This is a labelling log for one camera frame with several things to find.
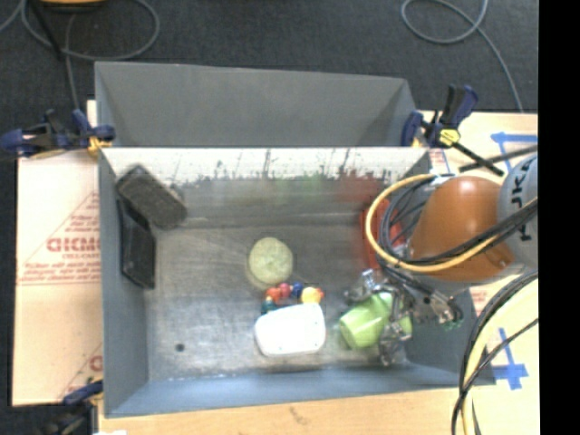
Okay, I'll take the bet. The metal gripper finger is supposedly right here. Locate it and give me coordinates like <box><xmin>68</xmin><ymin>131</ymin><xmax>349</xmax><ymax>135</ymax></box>
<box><xmin>343</xmin><ymin>268</ymin><xmax>401</xmax><ymax>305</ymax></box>
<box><xmin>378</xmin><ymin>315</ymin><xmax>407</xmax><ymax>367</ymax></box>

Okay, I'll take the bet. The light green cup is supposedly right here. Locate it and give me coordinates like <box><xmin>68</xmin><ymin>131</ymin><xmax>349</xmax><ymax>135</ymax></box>
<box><xmin>338</xmin><ymin>290</ymin><xmax>414</xmax><ymax>351</ymax></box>

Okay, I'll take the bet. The multicoloured bead toy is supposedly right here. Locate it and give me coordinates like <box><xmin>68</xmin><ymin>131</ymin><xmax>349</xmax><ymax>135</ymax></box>
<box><xmin>259</xmin><ymin>281</ymin><xmax>326</xmax><ymax>316</ymax></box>

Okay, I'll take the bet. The white rounded box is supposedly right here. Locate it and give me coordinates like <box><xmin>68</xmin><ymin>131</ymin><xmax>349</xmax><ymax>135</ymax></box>
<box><xmin>253</xmin><ymin>303</ymin><xmax>328</xmax><ymax>358</ymax></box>

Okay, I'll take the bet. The pale green round cookie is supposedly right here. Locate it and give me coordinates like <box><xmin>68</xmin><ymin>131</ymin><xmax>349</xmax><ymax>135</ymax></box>
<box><xmin>246</xmin><ymin>237</ymin><xmax>295</xmax><ymax>288</ymax></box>

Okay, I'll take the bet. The grey metal bin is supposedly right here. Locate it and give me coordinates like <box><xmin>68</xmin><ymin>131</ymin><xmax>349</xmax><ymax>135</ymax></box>
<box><xmin>93</xmin><ymin>61</ymin><xmax>496</xmax><ymax>419</ymax></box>

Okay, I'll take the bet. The black flat block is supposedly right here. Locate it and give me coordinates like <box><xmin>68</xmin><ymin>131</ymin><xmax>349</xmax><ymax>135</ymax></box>
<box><xmin>116</xmin><ymin>197</ymin><xmax>158</xmax><ymax>291</ymax></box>

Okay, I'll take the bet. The dark grey sponge block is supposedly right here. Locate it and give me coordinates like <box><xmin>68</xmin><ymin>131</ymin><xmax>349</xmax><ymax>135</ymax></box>
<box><xmin>114</xmin><ymin>164</ymin><xmax>189</xmax><ymax>231</ymax></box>

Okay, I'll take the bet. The cardboard board with red print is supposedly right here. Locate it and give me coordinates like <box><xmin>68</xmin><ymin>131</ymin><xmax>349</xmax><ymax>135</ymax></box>
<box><xmin>11</xmin><ymin>100</ymin><xmax>539</xmax><ymax>408</ymax></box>

